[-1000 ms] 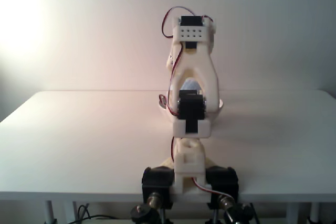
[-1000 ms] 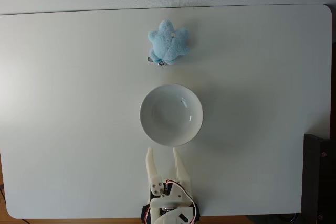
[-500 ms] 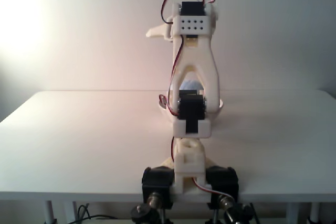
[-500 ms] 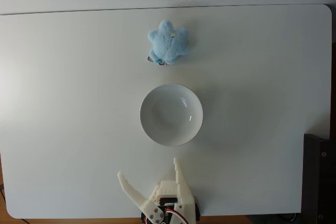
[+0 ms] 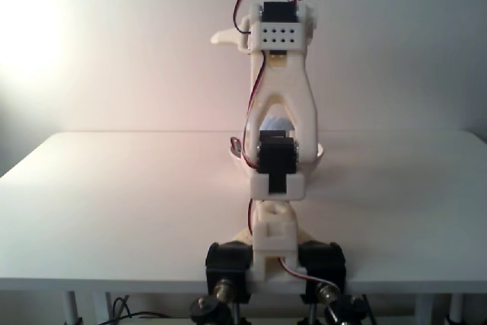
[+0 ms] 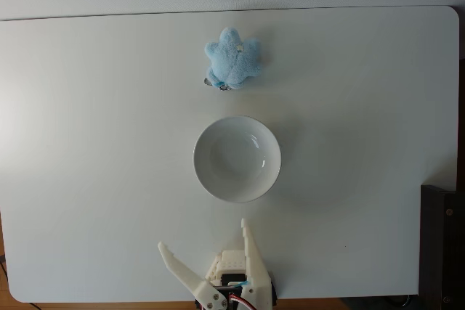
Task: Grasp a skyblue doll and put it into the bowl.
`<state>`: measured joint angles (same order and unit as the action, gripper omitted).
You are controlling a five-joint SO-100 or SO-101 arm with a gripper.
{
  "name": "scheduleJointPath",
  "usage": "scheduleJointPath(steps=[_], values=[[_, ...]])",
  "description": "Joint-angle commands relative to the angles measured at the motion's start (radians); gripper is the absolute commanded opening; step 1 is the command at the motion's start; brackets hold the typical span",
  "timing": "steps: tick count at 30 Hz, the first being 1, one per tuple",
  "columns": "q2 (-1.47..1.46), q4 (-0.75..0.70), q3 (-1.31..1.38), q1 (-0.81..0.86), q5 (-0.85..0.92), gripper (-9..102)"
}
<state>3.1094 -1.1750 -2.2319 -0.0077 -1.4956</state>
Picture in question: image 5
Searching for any skyblue plush doll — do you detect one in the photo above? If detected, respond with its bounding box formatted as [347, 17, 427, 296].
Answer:
[262, 113, 294, 132]

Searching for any white bowl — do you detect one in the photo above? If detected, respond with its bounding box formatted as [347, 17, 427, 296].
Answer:
[228, 141, 326, 180]

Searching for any black table clamp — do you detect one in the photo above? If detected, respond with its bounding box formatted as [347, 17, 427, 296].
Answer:
[298, 240, 347, 306]
[205, 240, 254, 305]

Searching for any white table leg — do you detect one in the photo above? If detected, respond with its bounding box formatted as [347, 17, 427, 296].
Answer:
[414, 294, 437, 325]
[63, 291, 83, 325]

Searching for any black cable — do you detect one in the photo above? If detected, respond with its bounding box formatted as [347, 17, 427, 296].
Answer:
[109, 296, 172, 323]

